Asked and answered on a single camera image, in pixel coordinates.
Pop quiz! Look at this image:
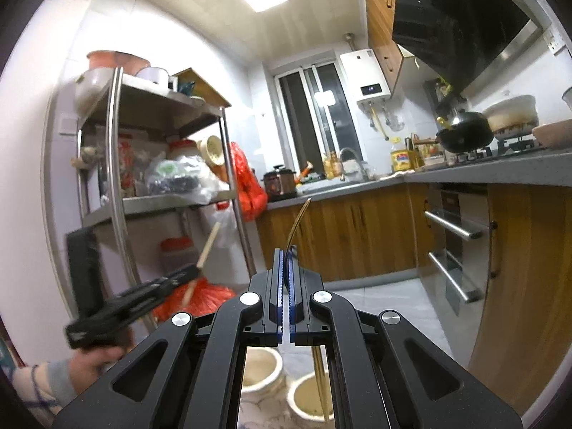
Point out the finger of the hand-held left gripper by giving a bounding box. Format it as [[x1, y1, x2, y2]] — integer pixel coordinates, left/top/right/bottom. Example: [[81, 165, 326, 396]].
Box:
[[115, 265, 200, 319]]

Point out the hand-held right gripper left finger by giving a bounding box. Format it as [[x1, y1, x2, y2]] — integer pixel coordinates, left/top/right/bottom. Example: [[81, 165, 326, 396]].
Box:
[[54, 249, 286, 429]]

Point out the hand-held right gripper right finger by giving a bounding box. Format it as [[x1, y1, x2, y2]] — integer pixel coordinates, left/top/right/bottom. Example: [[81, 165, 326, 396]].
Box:
[[288, 250, 523, 429]]

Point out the wooden chopstick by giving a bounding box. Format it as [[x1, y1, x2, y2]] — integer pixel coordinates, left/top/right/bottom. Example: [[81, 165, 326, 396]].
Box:
[[184, 222, 221, 307]]

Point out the white floral ceramic jar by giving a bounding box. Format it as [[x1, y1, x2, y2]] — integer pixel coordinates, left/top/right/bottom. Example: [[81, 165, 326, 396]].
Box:
[[286, 370, 335, 429], [241, 347, 287, 398]]

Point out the person's left forearm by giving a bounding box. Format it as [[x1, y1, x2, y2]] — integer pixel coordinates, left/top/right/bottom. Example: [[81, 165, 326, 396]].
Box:
[[11, 357, 82, 418]]

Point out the person's left hand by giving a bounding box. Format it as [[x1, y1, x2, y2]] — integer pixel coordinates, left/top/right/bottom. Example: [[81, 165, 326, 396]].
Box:
[[68, 330, 135, 395]]

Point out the red lid plastic container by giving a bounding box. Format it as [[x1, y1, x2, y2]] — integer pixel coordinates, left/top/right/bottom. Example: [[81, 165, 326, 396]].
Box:
[[159, 238, 198, 278]]

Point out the crumpled orange plastic bag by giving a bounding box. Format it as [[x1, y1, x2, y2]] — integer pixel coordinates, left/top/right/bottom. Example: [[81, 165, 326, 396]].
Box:
[[152, 277, 236, 322]]

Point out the white plastic bag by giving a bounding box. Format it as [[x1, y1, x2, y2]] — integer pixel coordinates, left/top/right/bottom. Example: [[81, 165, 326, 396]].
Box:
[[200, 208, 238, 261]]

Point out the wooden base cabinet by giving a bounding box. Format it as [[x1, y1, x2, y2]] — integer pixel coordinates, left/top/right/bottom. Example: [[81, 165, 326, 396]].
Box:
[[256, 184, 572, 417]]

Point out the dark pressure cooker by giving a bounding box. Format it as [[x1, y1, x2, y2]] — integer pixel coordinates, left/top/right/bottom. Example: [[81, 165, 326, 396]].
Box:
[[262, 165, 298, 202]]

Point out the hanging orange plastic bag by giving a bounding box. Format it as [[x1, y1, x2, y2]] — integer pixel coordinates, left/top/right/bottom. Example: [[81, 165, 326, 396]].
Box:
[[227, 142, 269, 221]]

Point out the clear plastic bag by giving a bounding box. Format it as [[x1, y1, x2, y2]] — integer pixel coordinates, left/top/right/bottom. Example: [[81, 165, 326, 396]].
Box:
[[144, 152, 221, 205]]

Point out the steel shelf rack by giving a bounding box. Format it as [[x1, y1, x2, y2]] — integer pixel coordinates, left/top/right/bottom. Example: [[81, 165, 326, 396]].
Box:
[[74, 67, 259, 327]]

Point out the grey checked tablecloth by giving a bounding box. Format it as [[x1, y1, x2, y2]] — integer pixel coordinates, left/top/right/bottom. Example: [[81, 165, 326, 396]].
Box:
[[240, 391, 336, 429]]

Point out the red printed package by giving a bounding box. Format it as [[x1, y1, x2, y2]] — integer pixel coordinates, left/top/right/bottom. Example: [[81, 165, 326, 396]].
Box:
[[115, 129, 149, 198]]

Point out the steel faucet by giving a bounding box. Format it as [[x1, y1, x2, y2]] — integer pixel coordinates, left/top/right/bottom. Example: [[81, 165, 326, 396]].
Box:
[[338, 147, 359, 182]]

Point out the red lid plastic jar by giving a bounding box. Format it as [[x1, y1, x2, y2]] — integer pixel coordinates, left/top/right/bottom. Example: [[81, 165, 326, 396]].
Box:
[[167, 139, 200, 162]]

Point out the beige plastic cup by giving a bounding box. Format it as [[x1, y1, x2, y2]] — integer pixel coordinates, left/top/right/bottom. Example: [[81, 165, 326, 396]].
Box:
[[197, 135, 225, 167]]

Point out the sliding window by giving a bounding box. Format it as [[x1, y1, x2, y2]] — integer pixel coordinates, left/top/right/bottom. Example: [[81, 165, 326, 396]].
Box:
[[272, 60, 364, 185]]

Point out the cooking oil bottle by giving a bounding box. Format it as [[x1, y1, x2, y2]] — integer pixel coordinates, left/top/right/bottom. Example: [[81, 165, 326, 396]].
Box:
[[390, 139, 413, 173]]

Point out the built-in steel oven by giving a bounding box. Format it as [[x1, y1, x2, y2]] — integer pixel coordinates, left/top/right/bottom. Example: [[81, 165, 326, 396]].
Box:
[[422, 183, 491, 319]]

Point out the wooden cutting board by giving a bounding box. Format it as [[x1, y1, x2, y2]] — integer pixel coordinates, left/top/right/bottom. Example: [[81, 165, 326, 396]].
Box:
[[172, 68, 232, 107]]

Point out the white enamel pot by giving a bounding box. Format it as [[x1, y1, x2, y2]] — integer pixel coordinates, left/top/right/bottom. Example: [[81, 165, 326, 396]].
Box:
[[136, 66, 171, 88]]

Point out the white water heater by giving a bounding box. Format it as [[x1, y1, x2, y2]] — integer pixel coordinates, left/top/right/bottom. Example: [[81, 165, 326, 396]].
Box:
[[339, 48, 395, 102]]

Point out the black wok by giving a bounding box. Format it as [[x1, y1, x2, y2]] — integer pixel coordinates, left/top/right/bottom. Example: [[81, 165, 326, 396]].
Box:
[[435, 111, 495, 154]]

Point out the orange plastic basin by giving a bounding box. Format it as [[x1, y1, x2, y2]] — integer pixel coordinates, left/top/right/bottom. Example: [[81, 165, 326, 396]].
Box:
[[87, 50, 151, 77]]

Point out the gas stove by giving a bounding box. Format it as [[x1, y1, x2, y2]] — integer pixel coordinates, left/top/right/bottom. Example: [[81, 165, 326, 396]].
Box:
[[446, 130, 551, 162]]

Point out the white cooking pot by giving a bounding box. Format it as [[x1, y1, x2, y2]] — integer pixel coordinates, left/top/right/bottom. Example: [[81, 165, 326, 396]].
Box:
[[483, 95, 539, 135]]

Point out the pale pink bowl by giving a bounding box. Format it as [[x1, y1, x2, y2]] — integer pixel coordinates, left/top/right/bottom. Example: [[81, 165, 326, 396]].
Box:
[[532, 119, 572, 149]]

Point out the black range hood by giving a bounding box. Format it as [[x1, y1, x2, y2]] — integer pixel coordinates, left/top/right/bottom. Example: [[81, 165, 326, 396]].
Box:
[[391, 0, 544, 99]]

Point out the wooden wall cabinet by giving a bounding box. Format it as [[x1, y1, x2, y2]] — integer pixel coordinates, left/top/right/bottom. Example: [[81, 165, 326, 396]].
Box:
[[361, 0, 417, 95]]

